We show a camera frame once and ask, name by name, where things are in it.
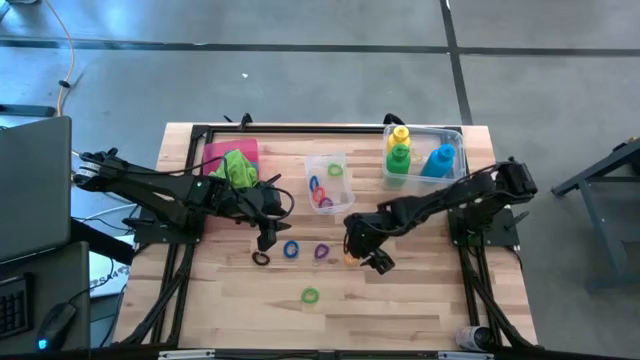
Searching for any yellow plastic sports bottle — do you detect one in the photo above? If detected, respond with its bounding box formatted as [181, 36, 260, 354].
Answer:
[387, 124, 412, 154]

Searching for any black aluminium table frame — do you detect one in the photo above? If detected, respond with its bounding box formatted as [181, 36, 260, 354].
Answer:
[112, 123, 539, 351]

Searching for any black computer mouse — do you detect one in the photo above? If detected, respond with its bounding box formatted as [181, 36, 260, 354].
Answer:
[36, 302, 77, 352]

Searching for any silver metal bracket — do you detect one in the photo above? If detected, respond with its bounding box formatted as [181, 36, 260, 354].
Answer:
[437, 350, 495, 360]

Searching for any small clear plastic bin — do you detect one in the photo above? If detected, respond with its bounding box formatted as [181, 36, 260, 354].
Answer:
[303, 152, 357, 215]

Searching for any printed white paper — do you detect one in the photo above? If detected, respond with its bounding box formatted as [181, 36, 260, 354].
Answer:
[88, 247, 132, 300]

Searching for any aluminium frame rail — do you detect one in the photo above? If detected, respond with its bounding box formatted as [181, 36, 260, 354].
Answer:
[157, 349, 217, 360]

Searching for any white cable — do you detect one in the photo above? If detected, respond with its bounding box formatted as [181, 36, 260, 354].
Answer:
[72, 202, 142, 222]

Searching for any pink plastic bin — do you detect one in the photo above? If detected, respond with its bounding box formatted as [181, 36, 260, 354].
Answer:
[201, 138, 261, 177]

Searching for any flat black floor bar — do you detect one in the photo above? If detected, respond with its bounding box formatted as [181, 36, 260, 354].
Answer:
[0, 103, 56, 118]

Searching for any dark grey desk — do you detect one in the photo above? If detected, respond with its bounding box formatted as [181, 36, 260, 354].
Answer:
[0, 242, 91, 354]

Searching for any black keyboard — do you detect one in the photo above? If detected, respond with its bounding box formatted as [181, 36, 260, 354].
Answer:
[0, 276, 30, 341]

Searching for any large clear plastic bin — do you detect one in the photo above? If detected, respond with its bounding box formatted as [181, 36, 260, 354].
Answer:
[382, 124, 469, 191]

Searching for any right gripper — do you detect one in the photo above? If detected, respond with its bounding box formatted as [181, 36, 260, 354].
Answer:
[343, 209, 401, 275]

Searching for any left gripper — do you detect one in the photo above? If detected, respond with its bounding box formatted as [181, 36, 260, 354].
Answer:
[217, 173, 292, 253]

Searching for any dark metal bench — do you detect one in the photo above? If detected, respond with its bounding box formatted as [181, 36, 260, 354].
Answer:
[551, 135, 640, 294]

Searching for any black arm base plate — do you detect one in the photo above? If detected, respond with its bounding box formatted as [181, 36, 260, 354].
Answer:
[448, 207, 530, 247]
[133, 219, 204, 245]

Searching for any green plastic sports bottle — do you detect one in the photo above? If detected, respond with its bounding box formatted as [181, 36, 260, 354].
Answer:
[385, 143, 412, 189]

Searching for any green microfibre towel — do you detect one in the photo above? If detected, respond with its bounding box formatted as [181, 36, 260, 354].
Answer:
[208, 148, 260, 190]

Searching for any white can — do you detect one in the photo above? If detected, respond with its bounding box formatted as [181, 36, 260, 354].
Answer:
[454, 324, 494, 352]

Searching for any blue plastic sports bottle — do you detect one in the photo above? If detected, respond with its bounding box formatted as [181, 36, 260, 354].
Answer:
[420, 143, 457, 180]

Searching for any orange floor cable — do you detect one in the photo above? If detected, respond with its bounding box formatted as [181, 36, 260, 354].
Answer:
[43, 0, 76, 117]

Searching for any grey laptop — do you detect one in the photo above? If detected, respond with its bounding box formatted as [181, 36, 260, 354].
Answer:
[0, 115, 73, 265]

